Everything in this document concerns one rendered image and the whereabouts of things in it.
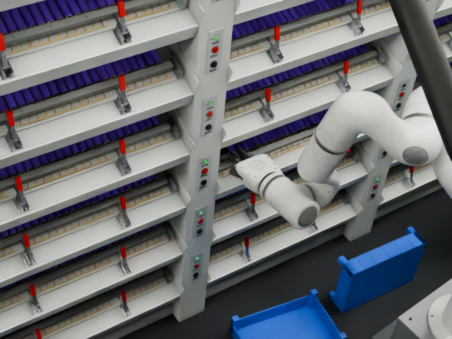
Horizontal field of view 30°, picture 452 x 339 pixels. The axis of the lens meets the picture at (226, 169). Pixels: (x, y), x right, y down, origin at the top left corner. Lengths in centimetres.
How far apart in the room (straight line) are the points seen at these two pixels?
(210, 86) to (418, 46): 144
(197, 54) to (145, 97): 16
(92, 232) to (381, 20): 97
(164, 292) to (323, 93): 77
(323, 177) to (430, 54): 142
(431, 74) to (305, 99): 173
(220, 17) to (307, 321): 119
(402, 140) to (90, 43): 69
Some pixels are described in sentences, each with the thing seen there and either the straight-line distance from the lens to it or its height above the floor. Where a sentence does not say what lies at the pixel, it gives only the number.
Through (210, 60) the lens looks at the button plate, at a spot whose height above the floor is 102.
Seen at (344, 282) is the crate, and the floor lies 14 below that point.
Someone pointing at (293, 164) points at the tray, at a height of 53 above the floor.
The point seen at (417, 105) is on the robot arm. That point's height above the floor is 107.
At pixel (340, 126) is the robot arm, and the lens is 191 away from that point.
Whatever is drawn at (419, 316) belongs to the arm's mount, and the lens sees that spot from 237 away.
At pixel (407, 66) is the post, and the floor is 76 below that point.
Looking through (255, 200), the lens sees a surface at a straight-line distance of 259.
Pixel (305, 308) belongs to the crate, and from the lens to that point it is 280.
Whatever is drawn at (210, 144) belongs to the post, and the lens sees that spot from 219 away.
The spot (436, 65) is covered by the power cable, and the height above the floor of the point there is 185.
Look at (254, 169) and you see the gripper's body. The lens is 225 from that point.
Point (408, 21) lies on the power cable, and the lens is 64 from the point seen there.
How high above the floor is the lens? 221
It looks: 44 degrees down
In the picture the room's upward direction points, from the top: 6 degrees clockwise
